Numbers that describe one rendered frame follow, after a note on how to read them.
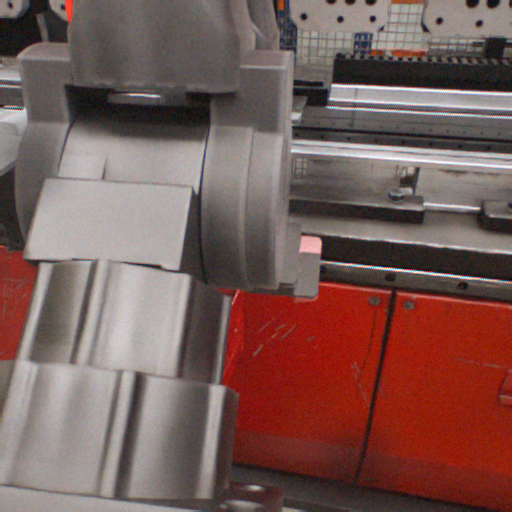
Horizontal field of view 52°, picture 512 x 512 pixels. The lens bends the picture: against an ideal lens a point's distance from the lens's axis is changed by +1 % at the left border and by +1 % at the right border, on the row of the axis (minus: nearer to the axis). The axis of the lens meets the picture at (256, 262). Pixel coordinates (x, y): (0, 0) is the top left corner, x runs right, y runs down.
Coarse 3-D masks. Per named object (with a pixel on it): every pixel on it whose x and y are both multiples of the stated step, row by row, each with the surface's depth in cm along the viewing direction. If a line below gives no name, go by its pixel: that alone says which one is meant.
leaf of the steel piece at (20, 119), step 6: (12, 114) 100; (18, 114) 101; (24, 114) 101; (0, 120) 98; (6, 120) 98; (12, 120) 98; (18, 120) 98; (24, 120) 98; (0, 126) 92; (6, 126) 92; (12, 126) 91; (18, 126) 95; (24, 126) 95; (0, 132) 93; (6, 132) 92; (12, 132) 92; (18, 132) 93
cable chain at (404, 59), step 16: (336, 64) 123; (352, 64) 122; (368, 64) 121; (384, 64) 121; (400, 64) 120; (416, 64) 119; (432, 64) 119; (448, 64) 118; (464, 64) 117; (480, 64) 118; (496, 64) 117; (464, 80) 119; (480, 80) 119; (496, 80) 118
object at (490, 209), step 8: (480, 208) 93; (488, 208) 90; (496, 208) 90; (504, 208) 90; (480, 216) 92; (488, 216) 88; (496, 216) 88; (504, 216) 88; (488, 224) 89; (496, 224) 89; (504, 224) 88
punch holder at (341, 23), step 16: (304, 0) 79; (320, 0) 78; (336, 0) 78; (352, 0) 79; (368, 0) 78; (384, 0) 77; (304, 16) 81; (320, 16) 80; (336, 16) 79; (352, 16) 79; (368, 16) 78; (384, 16) 78; (352, 32) 80; (368, 32) 80
